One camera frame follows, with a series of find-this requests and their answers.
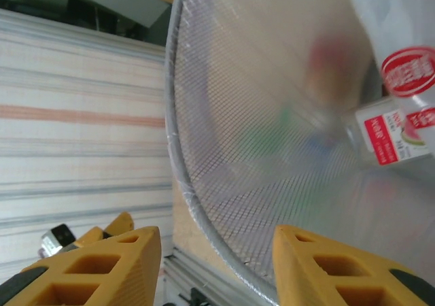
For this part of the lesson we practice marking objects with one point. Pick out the aluminium rail frame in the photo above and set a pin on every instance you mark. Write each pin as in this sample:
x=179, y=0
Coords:
x=180, y=268

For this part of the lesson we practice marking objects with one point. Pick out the clear bottle red label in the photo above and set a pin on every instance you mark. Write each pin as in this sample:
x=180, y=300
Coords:
x=408, y=71

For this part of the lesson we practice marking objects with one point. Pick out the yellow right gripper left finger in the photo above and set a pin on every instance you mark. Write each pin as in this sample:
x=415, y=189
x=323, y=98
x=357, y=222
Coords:
x=102, y=279

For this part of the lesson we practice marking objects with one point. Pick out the small bottle red watermelon label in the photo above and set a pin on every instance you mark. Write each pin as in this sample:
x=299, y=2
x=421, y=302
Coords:
x=384, y=139

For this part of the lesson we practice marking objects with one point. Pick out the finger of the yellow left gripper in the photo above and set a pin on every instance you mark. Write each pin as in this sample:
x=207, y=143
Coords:
x=90, y=236
x=120, y=221

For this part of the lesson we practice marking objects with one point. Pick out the clear plastic trash bin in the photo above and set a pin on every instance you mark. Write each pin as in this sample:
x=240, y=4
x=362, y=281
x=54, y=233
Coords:
x=238, y=115

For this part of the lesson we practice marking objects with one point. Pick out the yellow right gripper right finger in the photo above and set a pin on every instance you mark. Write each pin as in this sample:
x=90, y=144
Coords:
x=323, y=285

